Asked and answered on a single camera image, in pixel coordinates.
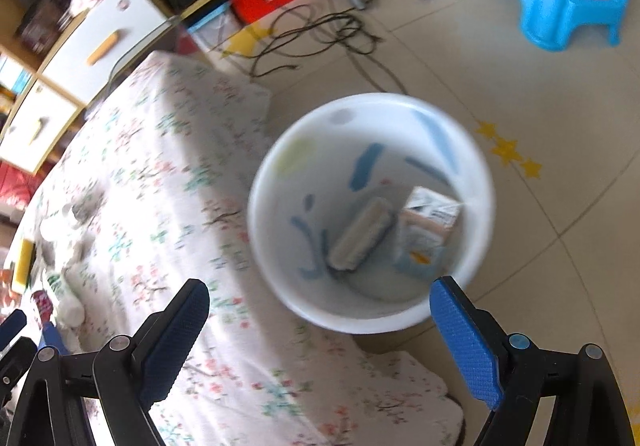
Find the white green plastic bottle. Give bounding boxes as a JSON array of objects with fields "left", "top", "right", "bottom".
[{"left": 46, "top": 273, "right": 86, "bottom": 328}]

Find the light blue milk carton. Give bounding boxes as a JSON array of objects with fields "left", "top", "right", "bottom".
[{"left": 394, "top": 186, "right": 463, "bottom": 281}]

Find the blue drink can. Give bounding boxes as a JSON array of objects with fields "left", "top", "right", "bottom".
[{"left": 326, "top": 197, "right": 395, "bottom": 271}]

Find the yellow sponge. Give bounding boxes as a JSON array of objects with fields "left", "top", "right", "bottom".
[{"left": 11, "top": 239, "right": 35, "bottom": 294}]

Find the floral tablecloth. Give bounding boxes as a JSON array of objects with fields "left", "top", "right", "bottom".
[{"left": 15, "top": 51, "right": 464, "bottom": 445}]

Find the wooden drawer cabinet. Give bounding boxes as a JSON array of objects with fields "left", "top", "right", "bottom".
[{"left": 1, "top": 0, "right": 171, "bottom": 174}]

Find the white trash bin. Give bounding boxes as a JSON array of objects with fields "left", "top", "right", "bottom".
[{"left": 247, "top": 92, "right": 496, "bottom": 334}]

